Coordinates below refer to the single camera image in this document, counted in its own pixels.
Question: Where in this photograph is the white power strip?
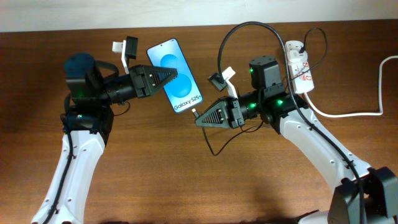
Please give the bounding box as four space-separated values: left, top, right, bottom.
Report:
285 40 314 94

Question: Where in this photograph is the white power strip cord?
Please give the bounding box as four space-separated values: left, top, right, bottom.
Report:
303 55 398 119

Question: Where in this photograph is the white USB charger plug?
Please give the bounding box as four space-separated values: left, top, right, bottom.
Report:
287 49 308 65

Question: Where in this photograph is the blue Samsung Galaxy smartphone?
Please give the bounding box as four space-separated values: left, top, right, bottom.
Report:
146 38 203 113

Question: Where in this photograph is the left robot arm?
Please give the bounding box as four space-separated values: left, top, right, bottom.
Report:
31 53 178 223

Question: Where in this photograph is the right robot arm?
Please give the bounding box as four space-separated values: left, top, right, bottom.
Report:
195 56 397 223

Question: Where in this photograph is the black USB charging cable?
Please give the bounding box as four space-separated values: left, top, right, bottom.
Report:
191 27 328 157

